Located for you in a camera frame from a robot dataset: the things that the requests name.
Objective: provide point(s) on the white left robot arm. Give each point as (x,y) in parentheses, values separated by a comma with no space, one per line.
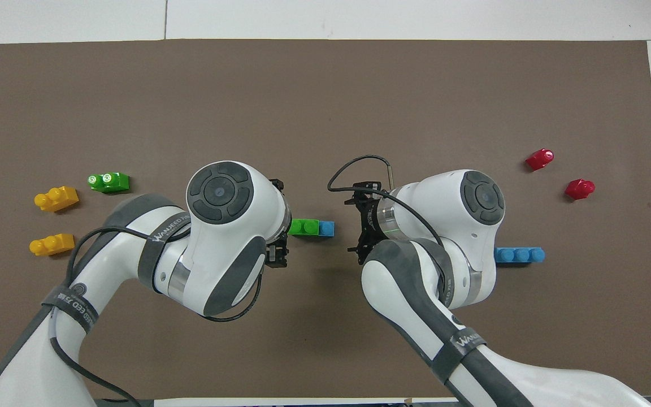
(218,249)

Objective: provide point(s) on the blue three-stud toy block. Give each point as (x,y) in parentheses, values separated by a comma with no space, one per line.
(327,228)
(520,256)

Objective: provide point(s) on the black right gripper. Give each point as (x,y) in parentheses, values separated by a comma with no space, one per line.
(369,220)

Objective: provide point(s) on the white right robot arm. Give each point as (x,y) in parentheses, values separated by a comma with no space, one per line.
(444,254)

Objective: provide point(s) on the red one-stud toy block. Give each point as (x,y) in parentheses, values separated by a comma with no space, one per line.
(539,160)
(580,189)

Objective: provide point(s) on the brown paper table mat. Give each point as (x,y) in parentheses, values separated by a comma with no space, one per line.
(325,102)

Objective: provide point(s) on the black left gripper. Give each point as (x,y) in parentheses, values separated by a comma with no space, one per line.
(280,239)

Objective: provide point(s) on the yellow two-stud toy block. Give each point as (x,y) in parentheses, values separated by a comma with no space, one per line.
(57,199)
(52,245)

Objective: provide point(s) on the green two-stud toy block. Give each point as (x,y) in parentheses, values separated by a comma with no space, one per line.
(304,227)
(108,182)

